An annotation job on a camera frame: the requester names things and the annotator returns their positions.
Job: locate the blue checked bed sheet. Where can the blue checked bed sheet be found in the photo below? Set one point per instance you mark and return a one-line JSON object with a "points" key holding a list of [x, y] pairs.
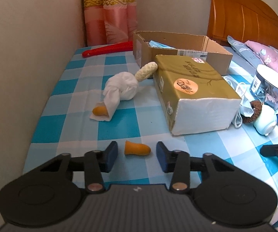
{"points": [[81, 89]]}

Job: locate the pink curtain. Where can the pink curtain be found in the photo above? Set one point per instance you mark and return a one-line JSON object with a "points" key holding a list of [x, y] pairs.
{"points": [[110, 12]]}

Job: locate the cream fluffy hair scrunchie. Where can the cream fluffy hair scrunchie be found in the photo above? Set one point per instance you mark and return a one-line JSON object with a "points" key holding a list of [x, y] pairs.
{"points": [[146, 71]]}

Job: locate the blue-grey pillow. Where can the blue-grey pillow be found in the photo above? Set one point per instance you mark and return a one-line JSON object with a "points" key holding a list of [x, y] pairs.
{"points": [[240, 48]]}

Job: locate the clear jar with white lid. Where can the clear jar with white lid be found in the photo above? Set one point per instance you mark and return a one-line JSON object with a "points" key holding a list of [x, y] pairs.
{"points": [[267, 84]]}

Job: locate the cardboard box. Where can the cardboard box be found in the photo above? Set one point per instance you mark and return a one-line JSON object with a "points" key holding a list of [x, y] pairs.
{"points": [[153, 50]]}

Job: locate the wooden headboard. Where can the wooden headboard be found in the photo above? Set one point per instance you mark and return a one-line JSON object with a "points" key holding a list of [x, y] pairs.
{"points": [[245, 17]]}

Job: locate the brown hair scrunchie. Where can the brown hair scrunchie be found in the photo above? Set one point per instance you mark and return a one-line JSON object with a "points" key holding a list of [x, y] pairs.
{"points": [[255, 106]]}

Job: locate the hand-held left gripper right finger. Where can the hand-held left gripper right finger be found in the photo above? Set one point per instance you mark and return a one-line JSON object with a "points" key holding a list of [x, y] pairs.
{"points": [[162, 157]]}

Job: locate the pink floral pillow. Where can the pink floral pillow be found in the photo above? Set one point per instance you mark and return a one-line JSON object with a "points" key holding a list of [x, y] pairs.
{"points": [[271, 55]]}

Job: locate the white and green soft toy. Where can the white and green soft toy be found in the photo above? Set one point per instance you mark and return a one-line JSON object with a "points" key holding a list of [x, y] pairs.
{"points": [[265, 120]]}

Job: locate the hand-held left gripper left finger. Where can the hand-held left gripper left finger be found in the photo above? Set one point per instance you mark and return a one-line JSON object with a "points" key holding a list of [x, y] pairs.
{"points": [[111, 155]]}

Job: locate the white tissue bundle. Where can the white tissue bundle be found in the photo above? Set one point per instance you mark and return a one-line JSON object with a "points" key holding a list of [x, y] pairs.
{"points": [[121, 87]]}

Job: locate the gold tissue pack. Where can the gold tissue pack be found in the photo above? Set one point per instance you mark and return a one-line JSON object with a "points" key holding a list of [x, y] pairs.
{"points": [[194, 89]]}

